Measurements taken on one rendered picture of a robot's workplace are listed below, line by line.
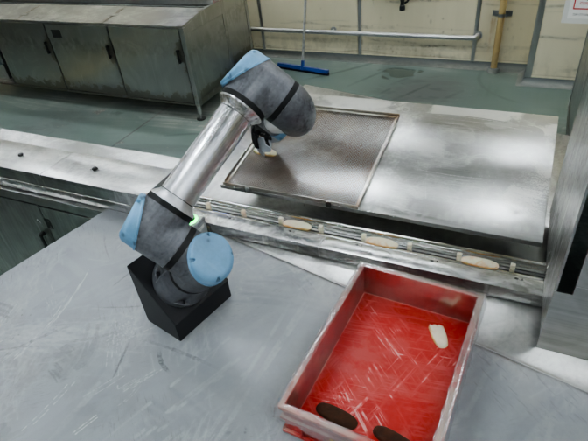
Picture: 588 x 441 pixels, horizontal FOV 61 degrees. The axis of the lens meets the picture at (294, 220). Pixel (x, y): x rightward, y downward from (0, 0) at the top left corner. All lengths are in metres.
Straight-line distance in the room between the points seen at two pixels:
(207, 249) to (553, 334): 0.81
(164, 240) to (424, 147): 1.02
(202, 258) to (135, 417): 0.40
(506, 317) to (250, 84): 0.85
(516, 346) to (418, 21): 4.12
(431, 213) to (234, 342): 0.70
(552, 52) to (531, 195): 3.19
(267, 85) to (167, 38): 3.13
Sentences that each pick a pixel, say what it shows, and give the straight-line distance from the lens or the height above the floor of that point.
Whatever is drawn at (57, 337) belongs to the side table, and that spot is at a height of 0.82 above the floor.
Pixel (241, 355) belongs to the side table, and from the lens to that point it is 1.29.
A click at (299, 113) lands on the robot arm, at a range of 1.18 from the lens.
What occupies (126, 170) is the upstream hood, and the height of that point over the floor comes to 0.92.
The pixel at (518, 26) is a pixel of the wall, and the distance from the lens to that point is 5.02.
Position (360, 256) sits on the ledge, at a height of 0.86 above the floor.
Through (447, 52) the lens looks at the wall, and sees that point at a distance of 5.15.
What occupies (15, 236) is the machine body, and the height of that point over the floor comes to 0.52.
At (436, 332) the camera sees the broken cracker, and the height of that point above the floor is 0.83.
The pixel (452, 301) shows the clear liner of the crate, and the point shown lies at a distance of 1.30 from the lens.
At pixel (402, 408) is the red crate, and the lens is 1.18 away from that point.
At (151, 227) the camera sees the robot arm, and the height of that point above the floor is 1.19.
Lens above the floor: 1.82
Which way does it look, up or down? 37 degrees down
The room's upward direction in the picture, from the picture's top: 7 degrees counter-clockwise
